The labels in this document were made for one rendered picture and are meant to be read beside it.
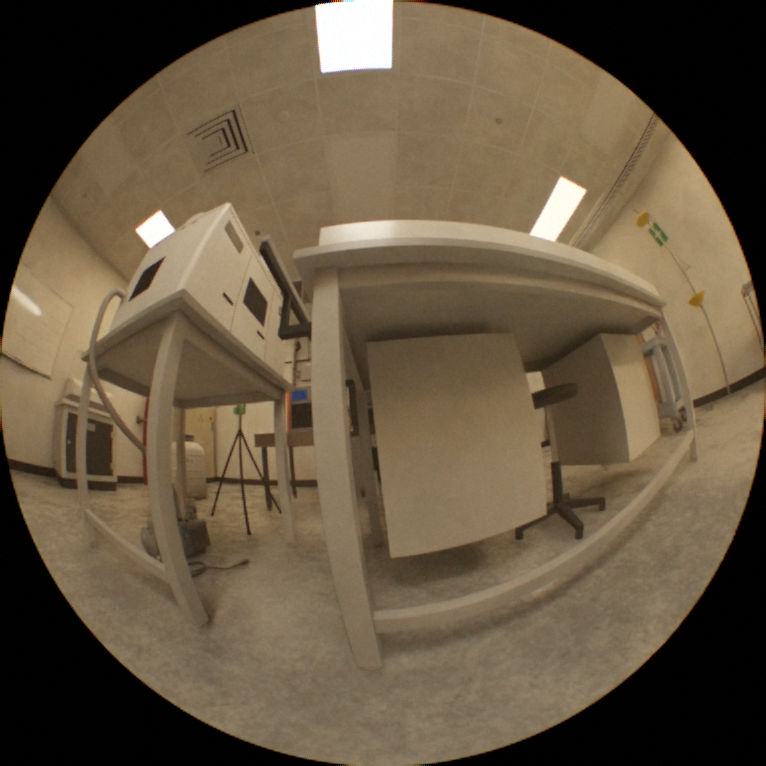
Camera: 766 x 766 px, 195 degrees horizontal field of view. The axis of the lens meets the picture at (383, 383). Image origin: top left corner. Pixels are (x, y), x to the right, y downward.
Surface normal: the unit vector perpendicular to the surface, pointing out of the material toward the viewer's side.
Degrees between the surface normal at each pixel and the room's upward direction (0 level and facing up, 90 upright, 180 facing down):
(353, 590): 90
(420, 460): 90
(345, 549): 90
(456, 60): 180
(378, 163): 180
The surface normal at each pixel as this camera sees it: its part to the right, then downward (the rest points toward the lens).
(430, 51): 0.11, 0.95
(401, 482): 0.00, -0.29
